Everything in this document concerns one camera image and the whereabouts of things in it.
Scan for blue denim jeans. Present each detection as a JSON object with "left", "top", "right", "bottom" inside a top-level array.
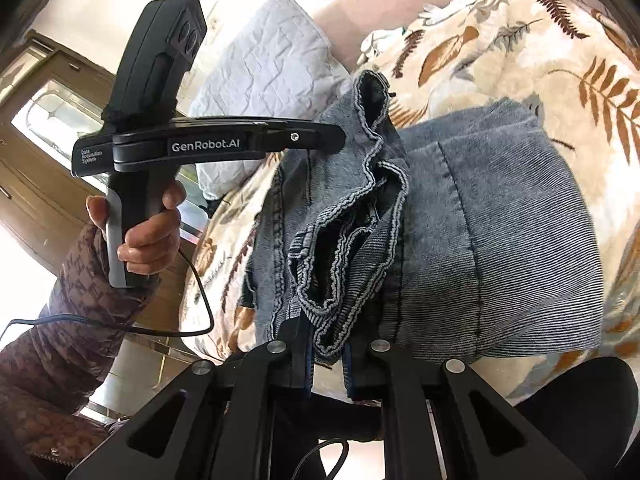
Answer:
[{"left": 238, "top": 69, "right": 606, "bottom": 366}]

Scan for brown patterned sleeve forearm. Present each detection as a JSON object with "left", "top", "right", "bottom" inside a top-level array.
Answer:
[{"left": 1, "top": 224, "right": 160, "bottom": 468}]

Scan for wooden cabinet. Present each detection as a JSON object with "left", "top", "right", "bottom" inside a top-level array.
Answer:
[{"left": 0, "top": 29, "right": 202, "bottom": 331}]

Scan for grey quilted pillow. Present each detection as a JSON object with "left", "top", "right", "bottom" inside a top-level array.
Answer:
[{"left": 186, "top": 0, "right": 354, "bottom": 201}]

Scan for leaf print fleece blanket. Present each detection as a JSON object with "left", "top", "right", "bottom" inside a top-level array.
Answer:
[{"left": 179, "top": 0, "right": 639, "bottom": 402}]

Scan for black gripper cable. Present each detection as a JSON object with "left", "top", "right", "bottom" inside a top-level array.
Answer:
[{"left": 0, "top": 246, "right": 216, "bottom": 344}]

